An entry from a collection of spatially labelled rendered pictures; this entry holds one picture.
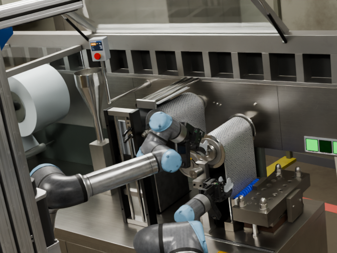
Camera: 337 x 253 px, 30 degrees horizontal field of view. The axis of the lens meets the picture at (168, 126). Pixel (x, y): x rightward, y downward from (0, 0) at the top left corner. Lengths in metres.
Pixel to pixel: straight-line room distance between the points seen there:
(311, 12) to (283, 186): 2.53
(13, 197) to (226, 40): 1.46
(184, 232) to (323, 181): 3.23
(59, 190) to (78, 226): 0.89
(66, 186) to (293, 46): 1.12
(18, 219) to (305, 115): 1.46
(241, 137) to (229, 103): 0.24
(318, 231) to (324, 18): 2.48
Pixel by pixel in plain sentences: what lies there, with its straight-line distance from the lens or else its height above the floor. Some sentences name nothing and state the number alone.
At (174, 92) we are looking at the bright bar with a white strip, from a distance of 2.74.
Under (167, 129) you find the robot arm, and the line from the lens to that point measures 2.26.
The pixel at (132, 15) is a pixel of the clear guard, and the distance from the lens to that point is 2.93.
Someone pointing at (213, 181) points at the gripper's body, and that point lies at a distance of 2.52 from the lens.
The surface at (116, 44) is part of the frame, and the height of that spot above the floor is 1.60.
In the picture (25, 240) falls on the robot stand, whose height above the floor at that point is 1.48.
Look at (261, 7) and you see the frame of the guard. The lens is 2.48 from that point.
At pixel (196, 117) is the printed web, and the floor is 1.32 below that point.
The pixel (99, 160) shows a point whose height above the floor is 1.09.
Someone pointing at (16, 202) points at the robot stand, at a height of 1.58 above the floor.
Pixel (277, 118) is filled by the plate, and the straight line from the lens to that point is 2.75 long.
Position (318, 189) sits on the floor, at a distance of 5.02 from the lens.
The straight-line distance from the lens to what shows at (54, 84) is 3.21.
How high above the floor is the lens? 2.20
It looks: 19 degrees down
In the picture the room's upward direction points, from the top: 8 degrees counter-clockwise
